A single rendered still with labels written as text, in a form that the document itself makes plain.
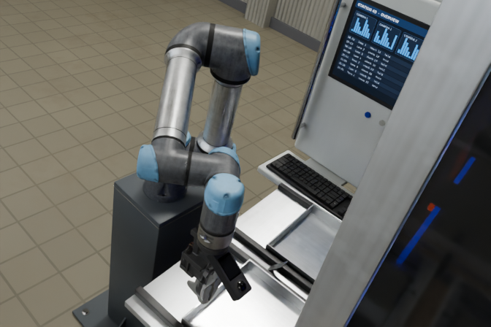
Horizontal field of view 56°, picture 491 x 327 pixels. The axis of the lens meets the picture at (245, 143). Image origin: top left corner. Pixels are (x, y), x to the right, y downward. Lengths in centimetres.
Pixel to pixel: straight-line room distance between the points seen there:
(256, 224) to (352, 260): 83
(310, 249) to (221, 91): 54
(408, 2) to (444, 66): 110
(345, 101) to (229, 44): 67
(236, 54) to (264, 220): 54
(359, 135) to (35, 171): 190
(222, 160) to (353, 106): 85
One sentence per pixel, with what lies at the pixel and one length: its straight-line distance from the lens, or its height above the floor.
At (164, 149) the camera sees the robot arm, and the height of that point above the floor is 129.
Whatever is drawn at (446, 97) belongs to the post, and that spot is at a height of 170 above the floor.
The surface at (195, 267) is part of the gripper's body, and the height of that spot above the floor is 107.
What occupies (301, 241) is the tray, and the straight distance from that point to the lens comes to 143.
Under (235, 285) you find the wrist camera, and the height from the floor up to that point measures 108.
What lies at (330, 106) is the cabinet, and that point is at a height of 106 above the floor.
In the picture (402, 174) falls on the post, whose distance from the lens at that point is 54.
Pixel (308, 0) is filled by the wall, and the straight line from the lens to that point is 512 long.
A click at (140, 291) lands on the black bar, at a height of 90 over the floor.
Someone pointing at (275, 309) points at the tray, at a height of 88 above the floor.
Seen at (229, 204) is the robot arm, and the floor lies 128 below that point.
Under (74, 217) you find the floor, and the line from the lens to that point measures 263.
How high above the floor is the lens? 188
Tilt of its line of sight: 35 degrees down
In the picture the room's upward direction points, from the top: 14 degrees clockwise
